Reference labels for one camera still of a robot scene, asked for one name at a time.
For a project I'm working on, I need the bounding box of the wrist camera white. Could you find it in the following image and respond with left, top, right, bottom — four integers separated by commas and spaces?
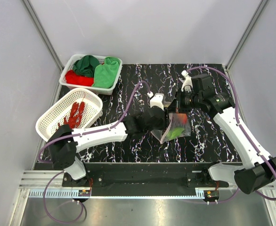
150, 93, 165, 110
181, 70, 193, 93

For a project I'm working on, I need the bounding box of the white perforated empty basket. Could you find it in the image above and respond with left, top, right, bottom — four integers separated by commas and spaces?
35, 88, 103, 141

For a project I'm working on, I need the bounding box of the aluminium frame rail front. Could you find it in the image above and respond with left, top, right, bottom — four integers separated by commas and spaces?
19, 170, 275, 189

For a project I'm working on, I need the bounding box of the dark green cloth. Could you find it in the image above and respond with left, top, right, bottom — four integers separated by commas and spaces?
72, 55, 100, 77

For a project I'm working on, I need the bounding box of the black marble pattern mat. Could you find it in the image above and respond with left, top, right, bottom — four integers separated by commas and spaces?
77, 64, 240, 163

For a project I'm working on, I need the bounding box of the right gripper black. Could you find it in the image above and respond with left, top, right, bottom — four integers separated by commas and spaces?
168, 88, 202, 114

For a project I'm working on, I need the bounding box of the light green cloth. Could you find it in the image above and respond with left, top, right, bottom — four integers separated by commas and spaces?
92, 56, 120, 89

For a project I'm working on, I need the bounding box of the white slotted cable duct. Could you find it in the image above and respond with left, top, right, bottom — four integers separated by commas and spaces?
29, 189, 220, 199

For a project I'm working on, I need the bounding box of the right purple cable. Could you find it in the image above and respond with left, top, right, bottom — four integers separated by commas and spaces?
185, 66, 276, 205

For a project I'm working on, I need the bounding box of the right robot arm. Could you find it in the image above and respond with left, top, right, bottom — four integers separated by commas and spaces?
168, 71, 276, 194

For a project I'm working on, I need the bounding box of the clear zip top bag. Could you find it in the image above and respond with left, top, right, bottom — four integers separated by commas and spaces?
150, 101, 191, 144

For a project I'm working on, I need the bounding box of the green vegetable toy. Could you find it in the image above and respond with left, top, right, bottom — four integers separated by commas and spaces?
166, 127, 185, 140

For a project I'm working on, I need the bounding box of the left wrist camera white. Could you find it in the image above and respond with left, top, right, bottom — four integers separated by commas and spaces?
150, 93, 165, 110

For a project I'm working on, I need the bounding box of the red cloth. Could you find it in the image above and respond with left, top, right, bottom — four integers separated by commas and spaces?
65, 70, 94, 87

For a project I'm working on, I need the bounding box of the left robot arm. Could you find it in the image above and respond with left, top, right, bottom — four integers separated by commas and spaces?
47, 106, 167, 186

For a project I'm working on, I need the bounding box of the red lobster toy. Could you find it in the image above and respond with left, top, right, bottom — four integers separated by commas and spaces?
63, 101, 85, 129

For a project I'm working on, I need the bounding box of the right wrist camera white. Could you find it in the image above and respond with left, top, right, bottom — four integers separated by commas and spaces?
181, 70, 193, 93

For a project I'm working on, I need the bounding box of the white basket with cloths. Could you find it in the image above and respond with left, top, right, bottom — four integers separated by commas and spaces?
59, 54, 122, 95

